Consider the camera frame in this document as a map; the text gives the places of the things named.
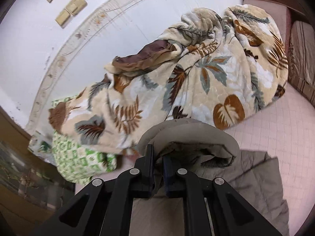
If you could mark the striped beige cushion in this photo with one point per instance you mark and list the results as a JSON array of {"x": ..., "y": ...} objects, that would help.
[{"x": 301, "y": 59}]

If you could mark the glass top bedside table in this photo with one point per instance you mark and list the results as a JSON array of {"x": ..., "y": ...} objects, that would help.
[{"x": 19, "y": 177}]

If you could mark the grey quilted hooded jacket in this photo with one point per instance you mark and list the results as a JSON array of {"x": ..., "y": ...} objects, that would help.
[{"x": 251, "y": 177}]

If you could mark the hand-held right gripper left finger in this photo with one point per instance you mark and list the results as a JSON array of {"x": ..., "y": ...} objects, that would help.
[{"x": 149, "y": 162}]

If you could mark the green patterned pillow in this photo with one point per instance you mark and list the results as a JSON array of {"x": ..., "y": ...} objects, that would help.
[{"x": 76, "y": 159}]

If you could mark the leaf print fleece blanket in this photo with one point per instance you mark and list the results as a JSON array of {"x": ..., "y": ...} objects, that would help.
[{"x": 196, "y": 83}]

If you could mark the beige wall switch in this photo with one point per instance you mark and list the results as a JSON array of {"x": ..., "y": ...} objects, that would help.
[
  {"x": 76, "y": 3},
  {"x": 63, "y": 17}
]

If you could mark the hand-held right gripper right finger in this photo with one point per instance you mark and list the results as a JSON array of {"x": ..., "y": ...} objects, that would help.
[{"x": 168, "y": 174}]

